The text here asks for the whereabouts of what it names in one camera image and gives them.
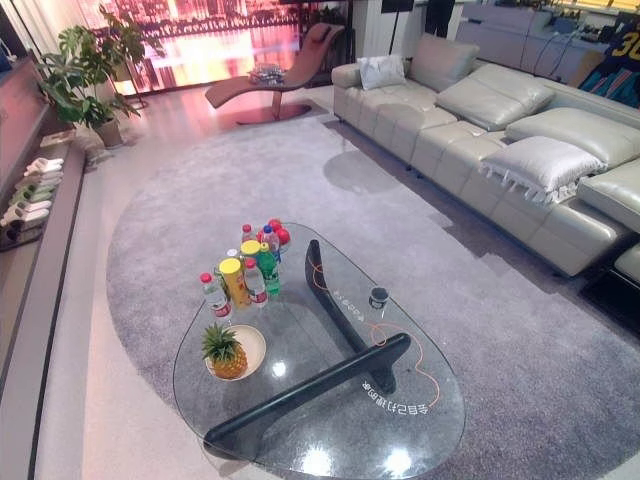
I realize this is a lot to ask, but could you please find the white square pillow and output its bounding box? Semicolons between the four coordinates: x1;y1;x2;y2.
356;54;407;92

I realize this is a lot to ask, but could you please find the white fringed pillow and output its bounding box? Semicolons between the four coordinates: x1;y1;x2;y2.
479;136;609;206

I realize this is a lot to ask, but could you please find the glass coffee table top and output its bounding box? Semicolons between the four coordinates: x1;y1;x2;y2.
172;222;467;480

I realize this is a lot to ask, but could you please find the grey leather sofa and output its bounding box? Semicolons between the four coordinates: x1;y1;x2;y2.
330;32;640;279

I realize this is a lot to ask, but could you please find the green soda bottle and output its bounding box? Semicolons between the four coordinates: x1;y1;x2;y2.
256;244;283;300

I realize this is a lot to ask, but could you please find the slipper rack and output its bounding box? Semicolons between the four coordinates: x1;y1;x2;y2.
0;156;66;252

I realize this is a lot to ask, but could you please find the orange cable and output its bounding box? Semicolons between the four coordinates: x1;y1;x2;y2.
306;248;442;405

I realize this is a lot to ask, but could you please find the white round plate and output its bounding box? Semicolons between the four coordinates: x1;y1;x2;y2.
204;324;268;382

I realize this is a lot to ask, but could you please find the green potted plant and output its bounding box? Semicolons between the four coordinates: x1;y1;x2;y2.
35;3;166;149

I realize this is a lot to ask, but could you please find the brown chaise lounge chair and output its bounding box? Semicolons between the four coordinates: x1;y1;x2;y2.
205;22;346;126

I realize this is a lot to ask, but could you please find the grey oval rug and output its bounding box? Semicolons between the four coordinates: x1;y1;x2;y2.
105;117;640;480

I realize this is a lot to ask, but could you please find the yellow pineapple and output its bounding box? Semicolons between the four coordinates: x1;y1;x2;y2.
200;322;249;381

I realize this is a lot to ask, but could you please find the black table base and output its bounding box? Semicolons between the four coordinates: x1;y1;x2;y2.
202;239;412;454

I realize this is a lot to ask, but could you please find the dark sports jersey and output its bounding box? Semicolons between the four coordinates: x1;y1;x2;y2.
579;12;640;96

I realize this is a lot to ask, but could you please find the yellow lid chip can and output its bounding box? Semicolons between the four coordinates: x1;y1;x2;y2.
240;240;264;266

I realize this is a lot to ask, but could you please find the blue cap clear bottle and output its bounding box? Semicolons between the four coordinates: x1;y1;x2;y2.
262;225;281;262

